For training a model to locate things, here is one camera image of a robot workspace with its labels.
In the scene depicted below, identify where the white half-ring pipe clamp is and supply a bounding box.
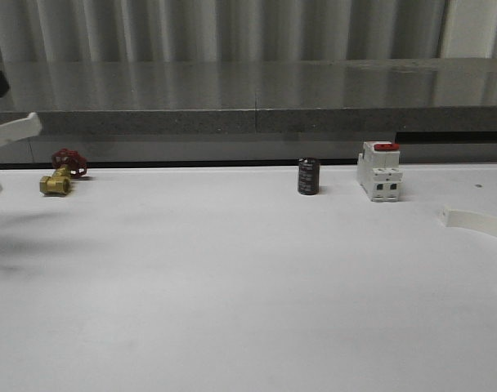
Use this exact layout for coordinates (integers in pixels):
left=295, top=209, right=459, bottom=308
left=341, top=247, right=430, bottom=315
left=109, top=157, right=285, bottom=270
left=439, top=207, right=497, bottom=238

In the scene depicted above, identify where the grey pleated curtain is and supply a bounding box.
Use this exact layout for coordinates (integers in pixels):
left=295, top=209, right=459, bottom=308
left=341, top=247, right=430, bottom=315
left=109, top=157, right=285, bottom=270
left=0, top=1, right=497, bottom=62

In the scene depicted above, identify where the brass valve red handwheel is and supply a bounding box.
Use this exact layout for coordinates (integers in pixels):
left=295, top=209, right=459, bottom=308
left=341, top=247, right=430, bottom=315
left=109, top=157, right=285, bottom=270
left=39, top=149, right=87, bottom=195

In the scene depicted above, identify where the grey stone countertop ledge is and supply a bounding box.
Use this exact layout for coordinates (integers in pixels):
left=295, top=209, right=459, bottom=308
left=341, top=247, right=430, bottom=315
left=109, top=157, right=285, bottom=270
left=0, top=59, right=497, bottom=140

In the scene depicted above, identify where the black cylindrical capacitor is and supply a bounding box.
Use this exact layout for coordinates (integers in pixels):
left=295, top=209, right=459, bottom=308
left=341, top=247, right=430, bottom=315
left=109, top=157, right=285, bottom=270
left=298, top=157, right=320, bottom=195

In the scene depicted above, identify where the white circuit breaker red switch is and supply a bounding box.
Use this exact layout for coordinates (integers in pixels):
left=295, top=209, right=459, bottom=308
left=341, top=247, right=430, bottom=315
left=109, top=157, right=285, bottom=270
left=357, top=141, right=403, bottom=202

